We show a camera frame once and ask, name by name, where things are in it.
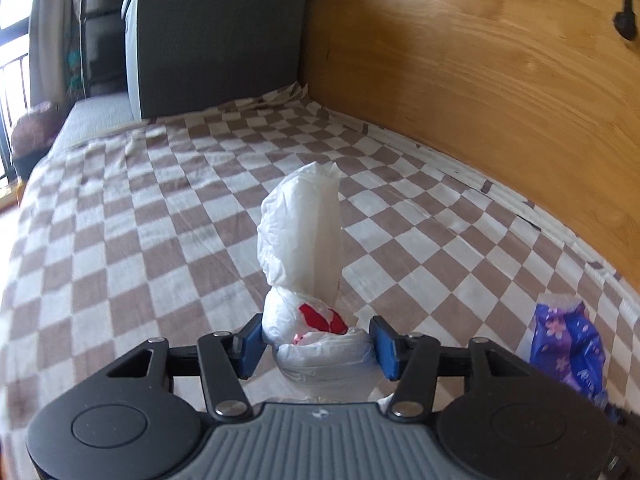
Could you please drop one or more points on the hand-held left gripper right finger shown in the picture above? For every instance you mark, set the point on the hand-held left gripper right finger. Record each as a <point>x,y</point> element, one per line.
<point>386,347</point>

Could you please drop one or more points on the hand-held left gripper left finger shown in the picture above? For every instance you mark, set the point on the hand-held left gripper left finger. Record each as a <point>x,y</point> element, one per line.
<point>249,347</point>

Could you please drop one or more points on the white plastic bag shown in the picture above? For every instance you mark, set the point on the white plastic bag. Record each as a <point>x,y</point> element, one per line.
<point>300,220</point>

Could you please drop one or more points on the checkered blanket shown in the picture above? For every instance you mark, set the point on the checkered blanket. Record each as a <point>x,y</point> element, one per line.
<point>150,210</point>

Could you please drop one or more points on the purple floral packet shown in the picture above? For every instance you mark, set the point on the purple floral packet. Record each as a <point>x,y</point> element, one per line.
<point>565,340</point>

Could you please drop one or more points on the grey cushion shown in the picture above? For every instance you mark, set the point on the grey cushion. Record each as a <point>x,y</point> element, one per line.
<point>95,115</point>

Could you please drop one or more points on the dark basket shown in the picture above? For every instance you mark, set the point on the dark basket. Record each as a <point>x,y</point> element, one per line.
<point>24,166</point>

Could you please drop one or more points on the pink bundle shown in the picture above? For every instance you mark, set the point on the pink bundle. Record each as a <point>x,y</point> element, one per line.
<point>32,127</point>

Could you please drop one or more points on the dark grey storage box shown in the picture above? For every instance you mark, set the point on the dark grey storage box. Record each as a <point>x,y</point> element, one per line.
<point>210,35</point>

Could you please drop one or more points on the black window railing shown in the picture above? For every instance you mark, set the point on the black window railing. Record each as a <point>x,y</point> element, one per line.
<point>10,110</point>

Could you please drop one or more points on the black drawer shelf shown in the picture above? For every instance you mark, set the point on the black drawer shelf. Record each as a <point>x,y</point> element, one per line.
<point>102,35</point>

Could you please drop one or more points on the grey brown curtain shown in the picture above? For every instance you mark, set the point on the grey brown curtain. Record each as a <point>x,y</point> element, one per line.
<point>47,35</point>

